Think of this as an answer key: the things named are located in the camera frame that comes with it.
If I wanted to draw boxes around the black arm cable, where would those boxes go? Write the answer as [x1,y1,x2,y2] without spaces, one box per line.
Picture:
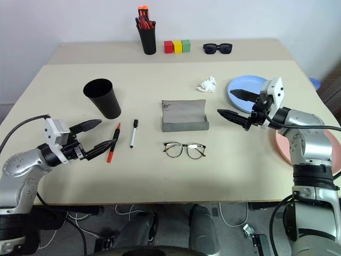
[0,114,51,151]
[262,110,341,133]

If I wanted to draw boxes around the grey glasses case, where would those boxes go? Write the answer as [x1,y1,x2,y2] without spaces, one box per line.
[161,99,209,133]

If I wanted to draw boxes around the dark grey rounded shape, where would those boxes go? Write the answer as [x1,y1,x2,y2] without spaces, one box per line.
[188,204,221,256]
[116,210,158,250]

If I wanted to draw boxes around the black pen holder cup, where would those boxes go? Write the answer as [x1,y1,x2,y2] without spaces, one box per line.
[137,26,157,55]

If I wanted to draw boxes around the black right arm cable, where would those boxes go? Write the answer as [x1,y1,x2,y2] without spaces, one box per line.
[262,110,341,133]

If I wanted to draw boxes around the pink plate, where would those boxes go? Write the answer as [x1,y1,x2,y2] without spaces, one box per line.
[274,127,341,173]

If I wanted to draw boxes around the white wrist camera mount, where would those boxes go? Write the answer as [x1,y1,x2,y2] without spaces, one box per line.
[260,76,283,118]
[44,117,71,164]

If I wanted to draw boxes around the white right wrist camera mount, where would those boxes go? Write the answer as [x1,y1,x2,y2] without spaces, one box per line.
[260,76,283,118]

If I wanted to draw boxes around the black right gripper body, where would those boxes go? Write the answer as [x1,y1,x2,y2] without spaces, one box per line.
[245,92,274,132]

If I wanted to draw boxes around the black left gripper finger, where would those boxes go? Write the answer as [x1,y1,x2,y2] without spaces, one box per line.
[69,119,103,134]
[84,139,118,161]

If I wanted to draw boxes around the red pen with black grip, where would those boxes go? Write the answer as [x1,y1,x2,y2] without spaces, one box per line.
[106,122,121,163]

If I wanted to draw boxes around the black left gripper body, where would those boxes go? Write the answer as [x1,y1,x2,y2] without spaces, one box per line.
[61,132,88,162]

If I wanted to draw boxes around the white floor cable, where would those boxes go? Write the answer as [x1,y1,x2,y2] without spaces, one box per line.
[218,202,250,227]
[114,204,150,222]

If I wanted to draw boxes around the black floor box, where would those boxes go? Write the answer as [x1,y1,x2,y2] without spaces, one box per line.
[251,234,270,256]

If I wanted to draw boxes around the black sunglasses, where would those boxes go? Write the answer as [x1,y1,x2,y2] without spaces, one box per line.
[202,43,234,55]

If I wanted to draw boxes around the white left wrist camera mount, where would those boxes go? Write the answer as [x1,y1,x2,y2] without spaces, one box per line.
[44,117,71,164]

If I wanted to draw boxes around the blue plastic object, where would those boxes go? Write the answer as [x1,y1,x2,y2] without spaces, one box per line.
[308,77,322,91]

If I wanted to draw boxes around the crumpled white tissue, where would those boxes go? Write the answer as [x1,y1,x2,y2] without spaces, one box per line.
[196,76,217,93]

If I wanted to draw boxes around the white marker with black cap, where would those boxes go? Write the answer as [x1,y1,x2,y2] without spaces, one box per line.
[129,118,140,149]

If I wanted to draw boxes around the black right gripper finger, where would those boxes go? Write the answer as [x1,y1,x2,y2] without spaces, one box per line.
[217,108,251,131]
[230,89,261,103]

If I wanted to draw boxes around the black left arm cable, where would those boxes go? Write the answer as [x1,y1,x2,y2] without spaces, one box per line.
[0,114,51,151]

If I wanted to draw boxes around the blue plate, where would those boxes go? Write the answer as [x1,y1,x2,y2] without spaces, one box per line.
[226,75,270,114]

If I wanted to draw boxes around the empty black cup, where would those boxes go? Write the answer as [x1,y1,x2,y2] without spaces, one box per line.
[83,78,123,120]

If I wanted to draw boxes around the thin-framed clear eyeglasses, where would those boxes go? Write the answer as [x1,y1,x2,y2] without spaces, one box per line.
[163,141,207,160]

